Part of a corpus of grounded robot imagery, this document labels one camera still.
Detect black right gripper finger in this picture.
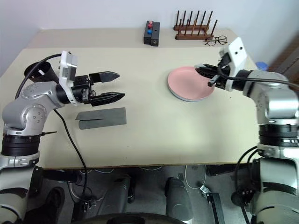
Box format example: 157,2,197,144
194,68,219,80
195,63,220,71

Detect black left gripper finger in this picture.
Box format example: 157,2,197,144
88,71,121,84
89,92,126,107

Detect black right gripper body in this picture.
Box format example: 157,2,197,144
207,52,234,89

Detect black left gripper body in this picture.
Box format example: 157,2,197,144
71,75,97,105

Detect grey glasses case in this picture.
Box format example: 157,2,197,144
75,107,128,130

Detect pink plate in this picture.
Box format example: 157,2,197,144
167,66,215,101

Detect black cup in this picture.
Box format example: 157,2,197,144
24,61,59,84

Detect dark thin-framed eyeglasses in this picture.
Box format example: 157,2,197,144
204,35,228,47

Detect blue plate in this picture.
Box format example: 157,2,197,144
168,87,212,103

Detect wooden peg dish rack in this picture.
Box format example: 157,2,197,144
173,9,219,41

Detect blue bottle cap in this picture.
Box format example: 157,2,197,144
255,61,269,71

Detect black box with buttons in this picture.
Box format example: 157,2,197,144
142,21,154,45

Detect plain black box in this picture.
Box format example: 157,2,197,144
150,22,161,47

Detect brown wooden furniture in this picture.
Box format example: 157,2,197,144
266,38,299,77

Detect dark rounded leg shape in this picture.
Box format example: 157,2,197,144
99,175,136,219
164,176,195,224

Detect black shoe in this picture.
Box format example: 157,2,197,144
24,186,66,220

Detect metal clamp with black bar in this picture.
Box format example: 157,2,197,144
199,185,226,224

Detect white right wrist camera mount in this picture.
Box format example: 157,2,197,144
219,37,249,92

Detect white looped cable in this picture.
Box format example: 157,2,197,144
184,165,208,190

